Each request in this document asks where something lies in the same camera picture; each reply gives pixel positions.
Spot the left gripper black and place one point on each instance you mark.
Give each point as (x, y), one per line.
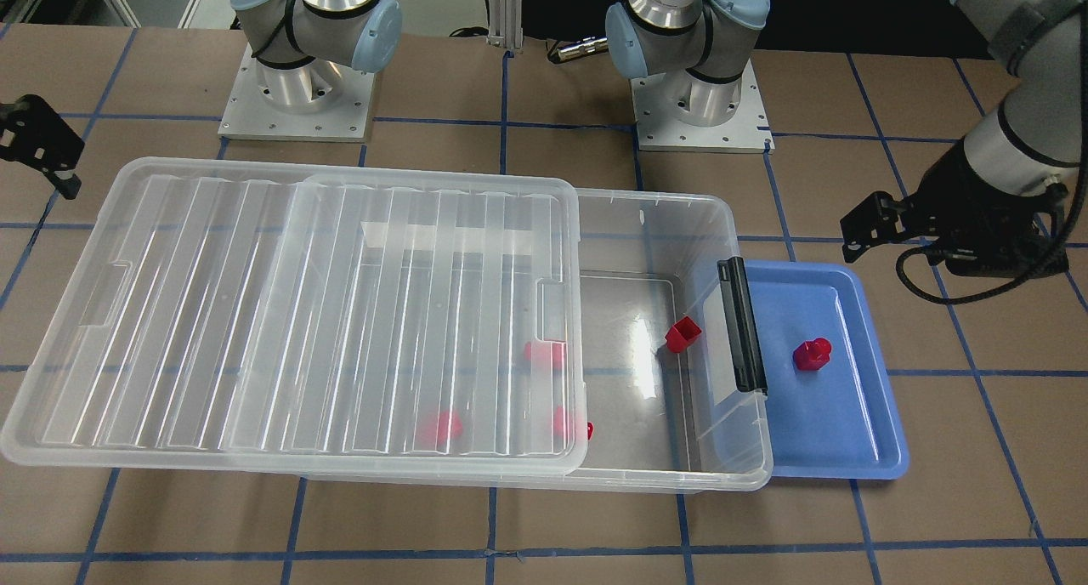
(959, 190)

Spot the red block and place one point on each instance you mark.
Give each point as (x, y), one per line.
(551, 353)
(812, 355)
(682, 335)
(437, 431)

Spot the clear plastic box lid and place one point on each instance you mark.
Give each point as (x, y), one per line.
(303, 319)

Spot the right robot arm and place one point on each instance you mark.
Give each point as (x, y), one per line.
(301, 48)

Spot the blue plastic tray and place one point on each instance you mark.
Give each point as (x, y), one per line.
(841, 421)

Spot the clear plastic storage box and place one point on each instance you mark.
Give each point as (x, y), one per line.
(664, 422)

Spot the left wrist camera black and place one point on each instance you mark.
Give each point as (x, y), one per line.
(878, 219)

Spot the black box latch handle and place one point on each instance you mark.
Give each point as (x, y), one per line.
(741, 326)

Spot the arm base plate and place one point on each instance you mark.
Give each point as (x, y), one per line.
(319, 102)
(677, 113)

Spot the aluminium frame post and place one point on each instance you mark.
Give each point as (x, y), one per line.
(504, 24)

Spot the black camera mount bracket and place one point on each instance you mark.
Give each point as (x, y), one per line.
(34, 134)

